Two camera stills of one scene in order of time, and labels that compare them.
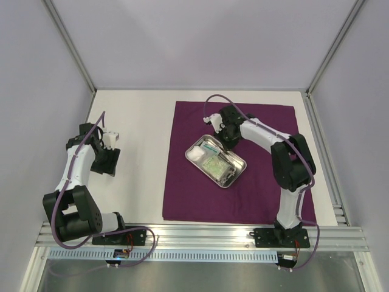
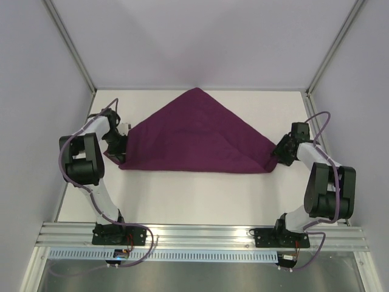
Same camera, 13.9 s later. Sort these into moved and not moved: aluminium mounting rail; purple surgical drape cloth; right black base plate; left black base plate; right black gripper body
Moved: purple surgical drape cloth; right black gripper body
Not moved: right black base plate; left black base plate; aluminium mounting rail
